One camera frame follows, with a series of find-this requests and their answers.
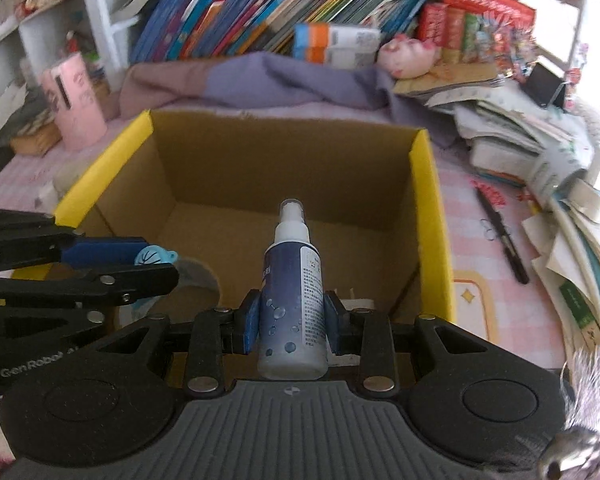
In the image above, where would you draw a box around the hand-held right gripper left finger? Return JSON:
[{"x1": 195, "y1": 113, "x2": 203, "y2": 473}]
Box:
[{"x1": 86, "y1": 289, "x2": 263, "y2": 395}]

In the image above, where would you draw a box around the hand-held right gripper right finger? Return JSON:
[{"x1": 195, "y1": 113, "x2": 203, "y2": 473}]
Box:
[{"x1": 322, "y1": 290, "x2": 557, "y2": 395}]

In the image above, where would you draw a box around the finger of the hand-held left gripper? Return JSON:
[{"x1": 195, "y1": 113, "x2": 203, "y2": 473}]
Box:
[
  {"x1": 0, "y1": 207, "x2": 149, "y2": 274},
  {"x1": 0, "y1": 262, "x2": 181, "y2": 362}
]

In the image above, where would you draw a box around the light blue plastic trinket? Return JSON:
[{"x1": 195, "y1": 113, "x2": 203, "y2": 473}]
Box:
[{"x1": 134, "y1": 244, "x2": 179, "y2": 266}]

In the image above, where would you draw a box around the dark blue spray bottle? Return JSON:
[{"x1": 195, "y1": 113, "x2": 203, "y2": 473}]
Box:
[{"x1": 257, "y1": 198, "x2": 329, "y2": 380}]

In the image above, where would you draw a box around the yellow cardboard box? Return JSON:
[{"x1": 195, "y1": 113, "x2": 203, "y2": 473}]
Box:
[{"x1": 0, "y1": 109, "x2": 456, "y2": 377}]

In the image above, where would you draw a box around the pink cylindrical container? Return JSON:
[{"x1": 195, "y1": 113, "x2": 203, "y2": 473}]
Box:
[{"x1": 40, "y1": 54, "x2": 109, "y2": 151}]

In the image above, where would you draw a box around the white paper sheet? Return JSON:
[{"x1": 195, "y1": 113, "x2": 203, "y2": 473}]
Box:
[{"x1": 337, "y1": 298, "x2": 377, "y2": 313}]

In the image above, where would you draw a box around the wooden chessboard box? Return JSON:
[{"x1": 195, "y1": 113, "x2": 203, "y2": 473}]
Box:
[{"x1": 10, "y1": 110, "x2": 64, "y2": 156}]

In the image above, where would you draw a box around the black pen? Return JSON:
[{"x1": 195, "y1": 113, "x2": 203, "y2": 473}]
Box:
[{"x1": 472, "y1": 180, "x2": 531, "y2": 286}]

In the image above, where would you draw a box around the purple and mauve cloth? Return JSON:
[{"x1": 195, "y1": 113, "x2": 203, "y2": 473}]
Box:
[{"x1": 119, "y1": 51, "x2": 456, "y2": 149}]

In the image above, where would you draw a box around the white desk shelf unit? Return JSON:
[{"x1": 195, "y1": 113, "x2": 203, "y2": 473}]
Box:
[{"x1": 0, "y1": 0, "x2": 597, "y2": 97}]

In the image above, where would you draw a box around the messy pile of workbooks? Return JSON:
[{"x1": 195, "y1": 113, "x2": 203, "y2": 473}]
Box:
[{"x1": 395, "y1": 75, "x2": 600, "y2": 362}]

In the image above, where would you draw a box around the row of colourful books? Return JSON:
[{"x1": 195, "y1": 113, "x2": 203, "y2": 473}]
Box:
[{"x1": 130, "y1": 0, "x2": 436, "y2": 64}]

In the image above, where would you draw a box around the grey furry cloth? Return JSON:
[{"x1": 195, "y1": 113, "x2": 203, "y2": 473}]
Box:
[{"x1": 560, "y1": 345, "x2": 600, "y2": 433}]

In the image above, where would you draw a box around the orange and white box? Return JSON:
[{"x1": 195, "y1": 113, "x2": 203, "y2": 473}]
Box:
[
  {"x1": 294, "y1": 23, "x2": 384, "y2": 49},
  {"x1": 292, "y1": 45, "x2": 381, "y2": 69}
]

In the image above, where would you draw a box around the brown cardboard sheet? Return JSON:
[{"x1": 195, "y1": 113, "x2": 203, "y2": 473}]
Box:
[{"x1": 392, "y1": 62, "x2": 504, "y2": 96}]

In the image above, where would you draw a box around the pink pig plush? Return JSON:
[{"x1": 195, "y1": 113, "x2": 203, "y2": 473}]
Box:
[{"x1": 377, "y1": 34, "x2": 442, "y2": 80}]

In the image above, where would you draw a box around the black phone stand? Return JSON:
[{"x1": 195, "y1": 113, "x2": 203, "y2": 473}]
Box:
[{"x1": 522, "y1": 62, "x2": 569, "y2": 109}]

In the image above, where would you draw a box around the red boxed book set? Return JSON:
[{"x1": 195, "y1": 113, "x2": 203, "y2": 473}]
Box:
[{"x1": 417, "y1": 0, "x2": 537, "y2": 67}]

